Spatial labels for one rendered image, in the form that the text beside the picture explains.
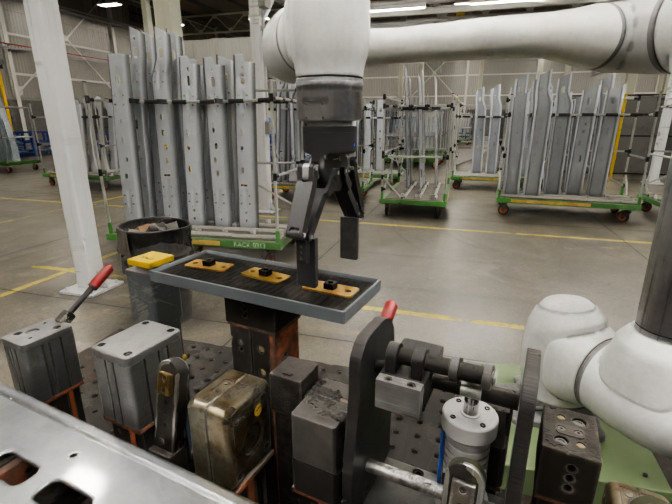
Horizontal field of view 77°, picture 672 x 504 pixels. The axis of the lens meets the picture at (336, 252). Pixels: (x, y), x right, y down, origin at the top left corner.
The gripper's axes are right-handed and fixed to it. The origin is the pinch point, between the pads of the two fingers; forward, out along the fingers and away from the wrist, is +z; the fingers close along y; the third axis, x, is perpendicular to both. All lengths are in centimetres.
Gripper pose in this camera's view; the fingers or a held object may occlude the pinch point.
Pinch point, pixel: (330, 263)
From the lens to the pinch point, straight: 64.5
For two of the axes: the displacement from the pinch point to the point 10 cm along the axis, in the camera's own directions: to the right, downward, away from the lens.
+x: 8.9, 1.3, -4.3
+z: 0.0, 9.5, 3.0
